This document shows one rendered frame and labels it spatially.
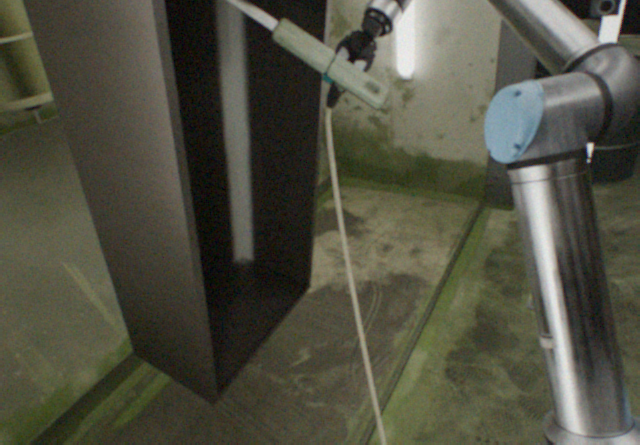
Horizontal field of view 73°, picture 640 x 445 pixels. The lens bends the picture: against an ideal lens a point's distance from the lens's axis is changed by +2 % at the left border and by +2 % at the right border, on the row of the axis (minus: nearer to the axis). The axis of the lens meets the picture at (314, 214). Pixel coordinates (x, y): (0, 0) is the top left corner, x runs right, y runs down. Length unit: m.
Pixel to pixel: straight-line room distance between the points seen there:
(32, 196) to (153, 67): 1.57
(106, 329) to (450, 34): 2.40
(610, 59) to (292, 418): 1.61
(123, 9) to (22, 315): 1.58
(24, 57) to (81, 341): 1.17
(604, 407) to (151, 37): 0.91
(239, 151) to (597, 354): 1.25
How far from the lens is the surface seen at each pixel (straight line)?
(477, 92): 2.88
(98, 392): 2.25
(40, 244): 2.25
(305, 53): 1.07
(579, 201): 0.75
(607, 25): 1.89
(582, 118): 0.76
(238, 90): 1.53
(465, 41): 2.83
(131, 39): 0.85
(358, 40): 1.16
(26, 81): 2.04
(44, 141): 2.44
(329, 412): 1.93
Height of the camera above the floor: 1.63
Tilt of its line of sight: 31 degrees down
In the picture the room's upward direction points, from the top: 8 degrees counter-clockwise
